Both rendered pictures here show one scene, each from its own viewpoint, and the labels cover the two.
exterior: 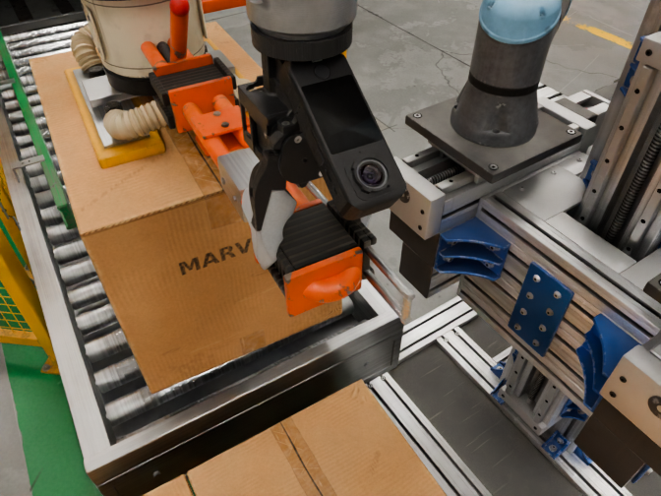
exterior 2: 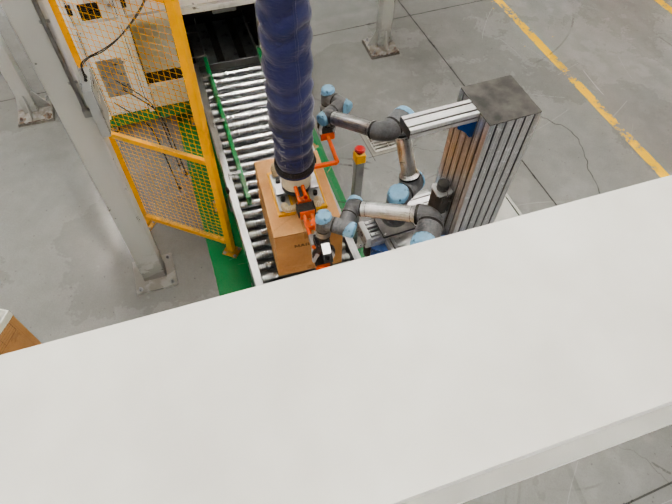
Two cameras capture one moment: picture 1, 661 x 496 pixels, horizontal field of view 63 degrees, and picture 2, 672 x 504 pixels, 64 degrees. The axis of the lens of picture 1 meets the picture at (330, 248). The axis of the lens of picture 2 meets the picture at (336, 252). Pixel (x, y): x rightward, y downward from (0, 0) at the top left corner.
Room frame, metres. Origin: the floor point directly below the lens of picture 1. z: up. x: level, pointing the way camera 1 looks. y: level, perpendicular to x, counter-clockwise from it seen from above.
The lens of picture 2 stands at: (-1.11, -0.32, 3.53)
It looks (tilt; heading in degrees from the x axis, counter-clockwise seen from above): 56 degrees down; 10
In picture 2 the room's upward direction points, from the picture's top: 2 degrees clockwise
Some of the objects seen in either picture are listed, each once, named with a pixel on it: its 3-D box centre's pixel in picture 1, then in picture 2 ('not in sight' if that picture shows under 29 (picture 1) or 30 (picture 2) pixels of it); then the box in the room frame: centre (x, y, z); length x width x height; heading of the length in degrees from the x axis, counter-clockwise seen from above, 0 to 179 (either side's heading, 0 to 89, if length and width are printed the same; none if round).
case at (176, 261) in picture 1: (187, 187); (298, 212); (0.88, 0.29, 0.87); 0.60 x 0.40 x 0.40; 28
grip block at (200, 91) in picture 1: (195, 92); (306, 209); (0.67, 0.18, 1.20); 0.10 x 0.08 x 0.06; 118
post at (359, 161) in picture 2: not in sight; (355, 202); (1.35, 0.00, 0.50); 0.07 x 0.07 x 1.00; 31
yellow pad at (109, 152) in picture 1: (107, 98); (280, 191); (0.84, 0.38, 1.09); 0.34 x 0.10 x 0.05; 28
